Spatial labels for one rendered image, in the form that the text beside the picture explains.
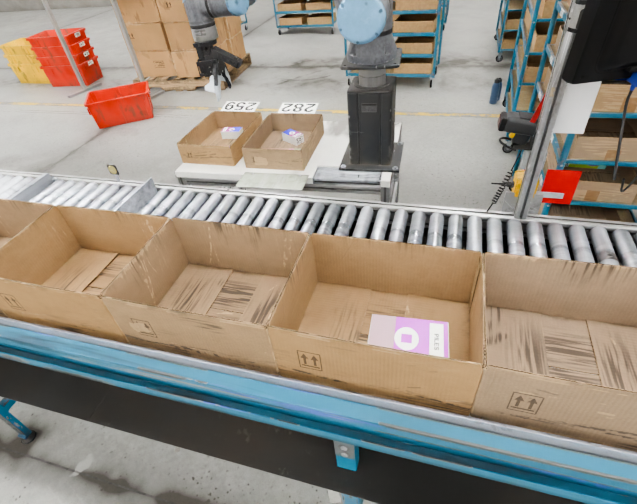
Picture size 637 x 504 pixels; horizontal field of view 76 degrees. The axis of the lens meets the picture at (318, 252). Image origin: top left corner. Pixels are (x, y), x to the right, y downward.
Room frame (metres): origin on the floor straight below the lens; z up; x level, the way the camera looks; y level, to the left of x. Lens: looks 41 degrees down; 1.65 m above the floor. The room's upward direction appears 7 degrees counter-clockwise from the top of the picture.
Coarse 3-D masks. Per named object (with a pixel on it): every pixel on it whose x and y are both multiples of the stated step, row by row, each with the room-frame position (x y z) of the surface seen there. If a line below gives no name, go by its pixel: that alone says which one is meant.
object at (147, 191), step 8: (144, 184) 1.55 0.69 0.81; (152, 184) 1.59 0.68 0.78; (136, 192) 1.49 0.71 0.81; (144, 192) 1.53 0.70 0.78; (152, 192) 1.57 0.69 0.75; (128, 200) 1.44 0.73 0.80; (136, 200) 1.48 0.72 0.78; (144, 200) 1.51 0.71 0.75; (120, 208) 1.39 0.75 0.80; (128, 208) 1.42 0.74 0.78; (136, 208) 1.46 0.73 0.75
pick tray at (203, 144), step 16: (224, 112) 2.15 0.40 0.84; (240, 112) 2.12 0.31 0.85; (256, 112) 2.08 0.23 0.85; (208, 128) 2.09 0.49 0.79; (256, 128) 1.99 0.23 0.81; (192, 144) 1.79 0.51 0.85; (208, 144) 1.97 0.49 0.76; (224, 144) 1.94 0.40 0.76; (240, 144) 1.81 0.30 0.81; (192, 160) 1.80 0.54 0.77; (208, 160) 1.77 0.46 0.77; (224, 160) 1.74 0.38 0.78
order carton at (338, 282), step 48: (336, 240) 0.75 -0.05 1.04; (384, 240) 0.71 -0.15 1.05; (288, 288) 0.61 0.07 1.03; (336, 288) 0.73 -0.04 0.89; (384, 288) 0.71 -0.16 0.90; (432, 288) 0.66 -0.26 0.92; (480, 288) 0.55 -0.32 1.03; (288, 336) 0.49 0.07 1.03; (336, 336) 0.58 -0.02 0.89; (480, 336) 0.44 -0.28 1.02; (336, 384) 0.46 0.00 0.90; (384, 384) 0.42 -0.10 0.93; (432, 384) 0.39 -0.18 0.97
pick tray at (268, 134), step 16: (272, 128) 2.04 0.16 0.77; (288, 128) 2.02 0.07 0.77; (304, 128) 1.99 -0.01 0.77; (320, 128) 1.90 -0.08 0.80; (256, 144) 1.84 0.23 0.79; (272, 144) 1.88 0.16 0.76; (288, 144) 1.86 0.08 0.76; (304, 144) 1.65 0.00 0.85; (256, 160) 1.67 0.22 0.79; (272, 160) 1.65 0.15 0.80; (288, 160) 1.62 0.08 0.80; (304, 160) 1.63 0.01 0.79
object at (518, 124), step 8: (504, 112) 1.22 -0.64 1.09; (512, 112) 1.20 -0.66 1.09; (520, 112) 1.20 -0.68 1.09; (528, 112) 1.20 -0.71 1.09; (504, 120) 1.17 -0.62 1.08; (512, 120) 1.17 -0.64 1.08; (520, 120) 1.16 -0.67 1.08; (528, 120) 1.15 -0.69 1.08; (504, 128) 1.17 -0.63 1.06; (512, 128) 1.16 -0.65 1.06; (520, 128) 1.15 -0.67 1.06; (528, 128) 1.15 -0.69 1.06; (512, 136) 1.18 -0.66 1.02; (520, 136) 1.17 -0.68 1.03; (528, 136) 1.16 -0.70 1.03; (512, 144) 1.17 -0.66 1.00; (520, 144) 1.16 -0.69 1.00
